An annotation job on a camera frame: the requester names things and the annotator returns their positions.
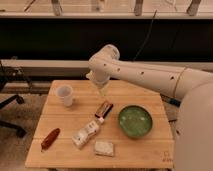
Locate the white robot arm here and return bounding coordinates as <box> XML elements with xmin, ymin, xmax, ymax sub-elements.
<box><xmin>87</xmin><ymin>44</ymin><xmax>213</xmax><ymax>171</ymax></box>

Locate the green ceramic bowl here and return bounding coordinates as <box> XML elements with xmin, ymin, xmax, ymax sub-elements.
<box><xmin>118</xmin><ymin>105</ymin><xmax>153</xmax><ymax>139</ymax></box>

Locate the brown candy bar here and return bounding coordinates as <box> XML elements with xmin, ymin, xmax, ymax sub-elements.
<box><xmin>95</xmin><ymin>101</ymin><xmax>113</xmax><ymax>118</ymax></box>

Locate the white grey sponge block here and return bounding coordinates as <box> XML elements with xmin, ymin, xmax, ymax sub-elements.
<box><xmin>94</xmin><ymin>141</ymin><xmax>114</xmax><ymax>157</ymax></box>

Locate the blue power box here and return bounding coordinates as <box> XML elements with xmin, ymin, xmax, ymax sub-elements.
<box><xmin>169</xmin><ymin>99</ymin><xmax>181</xmax><ymax>107</ymax></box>

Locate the red brown sausage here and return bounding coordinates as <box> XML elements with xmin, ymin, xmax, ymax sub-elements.
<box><xmin>41</xmin><ymin>128</ymin><xmax>60</xmax><ymax>151</ymax></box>

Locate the black hanging cable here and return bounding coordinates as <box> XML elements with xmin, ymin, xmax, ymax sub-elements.
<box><xmin>132</xmin><ymin>9</ymin><xmax>157</xmax><ymax>63</ymax></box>

